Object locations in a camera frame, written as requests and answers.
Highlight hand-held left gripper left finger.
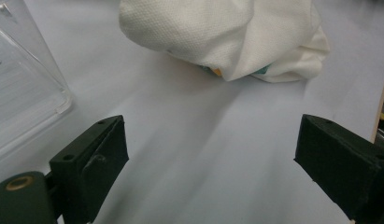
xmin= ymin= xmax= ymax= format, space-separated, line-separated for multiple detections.
xmin=49 ymin=114 xmax=130 ymax=224

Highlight white cloth bag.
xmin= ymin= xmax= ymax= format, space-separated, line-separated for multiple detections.
xmin=118 ymin=0 xmax=331 ymax=84

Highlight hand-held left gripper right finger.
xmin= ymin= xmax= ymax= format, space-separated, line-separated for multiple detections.
xmin=293 ymin=113 xmax=384 ymax=224

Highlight clear plastic container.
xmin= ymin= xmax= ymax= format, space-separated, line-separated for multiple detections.
xmin=0 ymin=0 xmax=74 ymax=163

